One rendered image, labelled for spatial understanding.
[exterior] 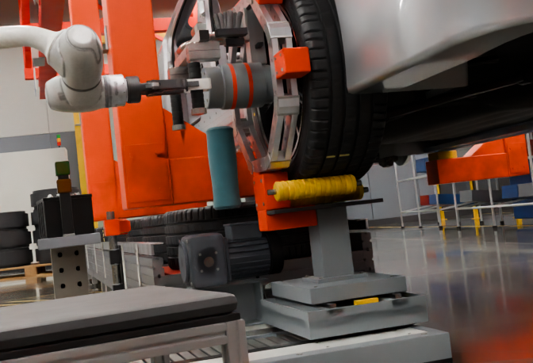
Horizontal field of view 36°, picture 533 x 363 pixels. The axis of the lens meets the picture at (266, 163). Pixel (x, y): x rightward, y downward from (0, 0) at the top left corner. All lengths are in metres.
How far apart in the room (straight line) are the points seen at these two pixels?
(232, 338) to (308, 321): 1.10
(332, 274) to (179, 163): 0.72
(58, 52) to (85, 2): 2.86
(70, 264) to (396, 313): 0.98
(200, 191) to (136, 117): 0.34
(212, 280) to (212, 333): 1.50
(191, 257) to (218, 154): 0.36
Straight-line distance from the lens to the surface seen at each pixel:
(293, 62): 2.19
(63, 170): 2.34
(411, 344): 2.23
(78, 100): 2.20
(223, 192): 2.54
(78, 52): 2.06
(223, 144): 2.55
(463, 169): 5.48
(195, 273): 2.67
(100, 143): 4.80
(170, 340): 1.16
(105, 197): 4.77
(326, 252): 2.49
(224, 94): 2.44
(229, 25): 2.32
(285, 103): 2.26
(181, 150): 2.90
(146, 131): 2.87
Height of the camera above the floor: 0.45
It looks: 4 degrees up
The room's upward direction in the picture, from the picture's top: 6 degrees counter-clockwise
